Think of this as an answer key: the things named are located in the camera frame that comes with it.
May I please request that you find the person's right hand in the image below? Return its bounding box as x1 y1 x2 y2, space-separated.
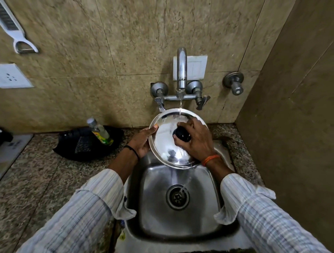
173 117 216 163

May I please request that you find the person's left hand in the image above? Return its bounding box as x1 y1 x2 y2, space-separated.
128 124 159 159

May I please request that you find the steel pan lid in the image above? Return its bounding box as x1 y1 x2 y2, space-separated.
148 108 209 170

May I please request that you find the person's right forearm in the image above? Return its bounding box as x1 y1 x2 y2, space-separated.
203 156 235 186

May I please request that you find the person's left forearm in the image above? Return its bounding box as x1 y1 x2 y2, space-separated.
106 146 139 184

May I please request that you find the black wrist thread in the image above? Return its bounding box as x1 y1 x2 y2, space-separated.
123 145 140 161

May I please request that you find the orange wrist thread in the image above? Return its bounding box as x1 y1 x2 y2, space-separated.
201 154 221 167

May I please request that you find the clear dish soap bottle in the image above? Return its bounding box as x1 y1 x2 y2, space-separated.
87 117 114 146

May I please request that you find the sink drain strainer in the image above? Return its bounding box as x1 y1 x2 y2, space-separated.
166 185 190 211

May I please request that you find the black plastic tray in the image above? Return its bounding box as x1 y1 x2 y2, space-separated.
52 125 125 162

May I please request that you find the steel sink basin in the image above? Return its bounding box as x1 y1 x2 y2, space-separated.
115 139 257 253

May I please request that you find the black object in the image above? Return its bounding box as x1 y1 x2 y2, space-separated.
0 127 13 147

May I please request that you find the white hanging peeler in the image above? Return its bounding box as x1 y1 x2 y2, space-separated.
0 0 39 55

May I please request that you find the steel wall faucet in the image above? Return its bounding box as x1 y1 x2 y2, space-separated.
150 47 211 112

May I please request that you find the white blank wall plate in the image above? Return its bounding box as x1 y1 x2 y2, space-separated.
173 55 208 82

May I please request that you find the round steel wall valve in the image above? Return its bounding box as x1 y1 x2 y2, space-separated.
222 71 245 96

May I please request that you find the white wall power socket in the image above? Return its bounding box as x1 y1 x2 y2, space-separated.
0 63 34 89

